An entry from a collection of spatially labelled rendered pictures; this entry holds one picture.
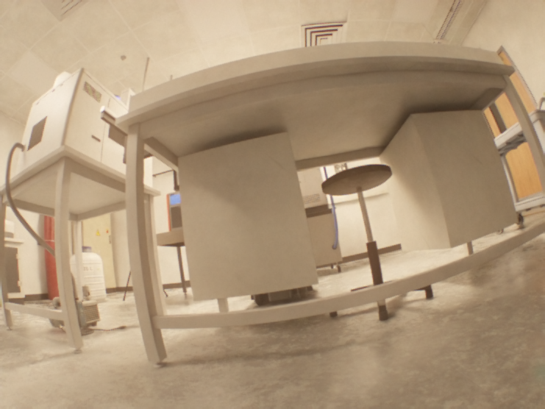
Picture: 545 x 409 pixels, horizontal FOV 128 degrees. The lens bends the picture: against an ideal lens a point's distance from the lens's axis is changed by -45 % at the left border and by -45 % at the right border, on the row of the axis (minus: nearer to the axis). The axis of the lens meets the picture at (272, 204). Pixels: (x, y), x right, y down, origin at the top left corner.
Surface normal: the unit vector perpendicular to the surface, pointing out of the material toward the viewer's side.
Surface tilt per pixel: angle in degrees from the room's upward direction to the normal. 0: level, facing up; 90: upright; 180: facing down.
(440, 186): 90
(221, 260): 90
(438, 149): 90
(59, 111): 90
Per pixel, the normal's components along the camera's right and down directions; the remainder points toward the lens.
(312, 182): -0.11, -0.19
